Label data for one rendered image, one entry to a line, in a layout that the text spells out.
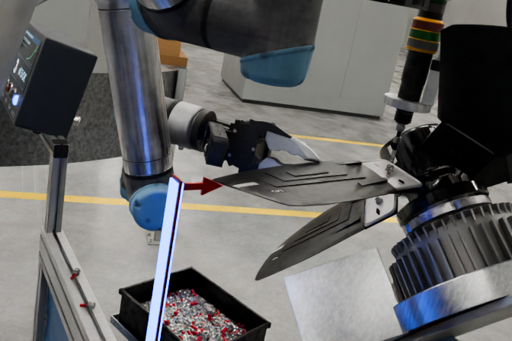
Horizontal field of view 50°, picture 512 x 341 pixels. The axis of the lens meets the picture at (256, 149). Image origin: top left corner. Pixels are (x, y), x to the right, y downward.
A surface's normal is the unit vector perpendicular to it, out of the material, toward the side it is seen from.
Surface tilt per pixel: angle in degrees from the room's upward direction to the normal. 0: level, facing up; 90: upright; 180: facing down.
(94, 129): 90
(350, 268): 55
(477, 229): 49
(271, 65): 93
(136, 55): 89
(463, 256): 59
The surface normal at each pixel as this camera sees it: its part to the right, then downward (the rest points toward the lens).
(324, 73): 0.25, 0.32
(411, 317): -0.90, 0.06
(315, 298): -0.22, -0.38
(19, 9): 0.94, 0.32
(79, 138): 0.68, 0.32
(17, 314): 0.18, -0.94
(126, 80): -0.18, 0.36
